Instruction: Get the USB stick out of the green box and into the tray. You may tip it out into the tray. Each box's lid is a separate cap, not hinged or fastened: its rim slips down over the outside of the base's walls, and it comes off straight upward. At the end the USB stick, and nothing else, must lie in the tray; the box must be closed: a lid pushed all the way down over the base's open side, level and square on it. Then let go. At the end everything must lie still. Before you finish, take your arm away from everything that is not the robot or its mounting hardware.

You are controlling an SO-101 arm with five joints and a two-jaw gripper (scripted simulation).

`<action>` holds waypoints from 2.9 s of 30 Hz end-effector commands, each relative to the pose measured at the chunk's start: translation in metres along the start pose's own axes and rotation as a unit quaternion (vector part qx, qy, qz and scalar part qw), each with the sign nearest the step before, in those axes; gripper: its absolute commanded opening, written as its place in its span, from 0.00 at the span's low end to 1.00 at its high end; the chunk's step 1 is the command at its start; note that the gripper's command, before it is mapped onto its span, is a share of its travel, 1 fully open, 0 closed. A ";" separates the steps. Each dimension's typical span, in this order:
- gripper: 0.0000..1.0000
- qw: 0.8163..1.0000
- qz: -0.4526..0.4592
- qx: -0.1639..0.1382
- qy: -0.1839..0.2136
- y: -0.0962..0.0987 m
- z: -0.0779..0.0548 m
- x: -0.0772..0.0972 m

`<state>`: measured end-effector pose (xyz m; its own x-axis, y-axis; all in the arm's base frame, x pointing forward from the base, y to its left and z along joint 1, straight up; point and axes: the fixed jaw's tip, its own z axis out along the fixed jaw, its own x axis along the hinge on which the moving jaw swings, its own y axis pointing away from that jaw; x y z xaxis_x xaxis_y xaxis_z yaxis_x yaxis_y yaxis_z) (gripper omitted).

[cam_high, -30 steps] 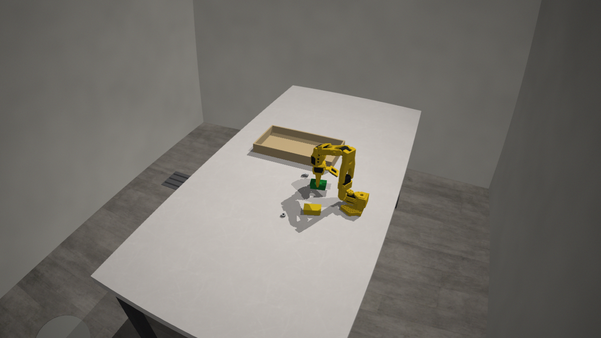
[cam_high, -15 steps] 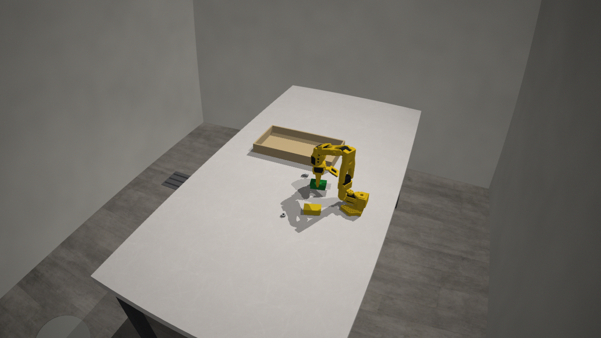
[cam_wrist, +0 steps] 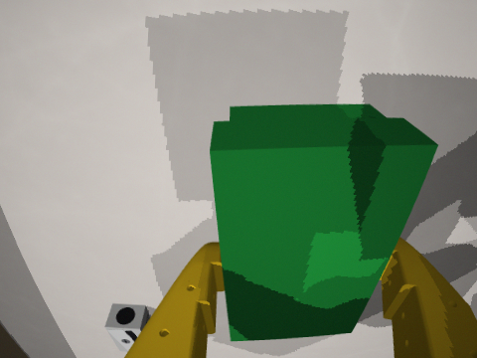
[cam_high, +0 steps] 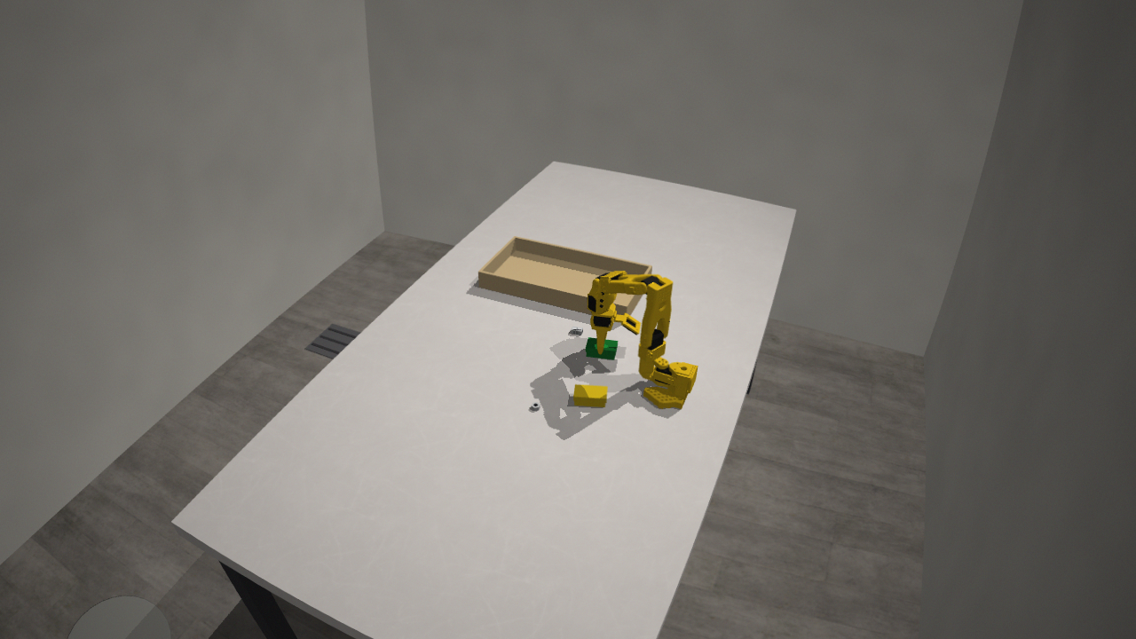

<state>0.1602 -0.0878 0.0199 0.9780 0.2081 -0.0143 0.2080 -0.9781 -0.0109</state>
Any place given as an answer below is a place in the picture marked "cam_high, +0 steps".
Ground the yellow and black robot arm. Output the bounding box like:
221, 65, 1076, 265
588, 271, 695, 409

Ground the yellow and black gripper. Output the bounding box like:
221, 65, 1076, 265
590, 302, 641, 355

